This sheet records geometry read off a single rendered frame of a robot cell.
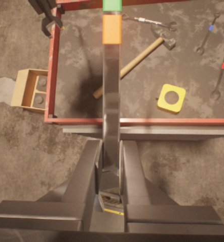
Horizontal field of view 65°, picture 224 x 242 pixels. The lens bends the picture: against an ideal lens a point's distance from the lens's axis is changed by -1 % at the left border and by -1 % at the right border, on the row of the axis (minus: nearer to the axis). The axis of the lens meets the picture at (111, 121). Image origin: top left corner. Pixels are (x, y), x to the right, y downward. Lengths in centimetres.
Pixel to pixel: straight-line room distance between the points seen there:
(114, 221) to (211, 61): 103
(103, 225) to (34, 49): 166
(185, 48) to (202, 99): 18
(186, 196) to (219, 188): 25
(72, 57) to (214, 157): 130
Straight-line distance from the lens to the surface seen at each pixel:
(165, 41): 67
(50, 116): 64
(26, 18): 227
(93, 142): 15
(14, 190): 189
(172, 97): 59
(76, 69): 69
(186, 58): 69
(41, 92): 167
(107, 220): 128
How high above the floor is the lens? 150
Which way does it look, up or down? 79 degrees down
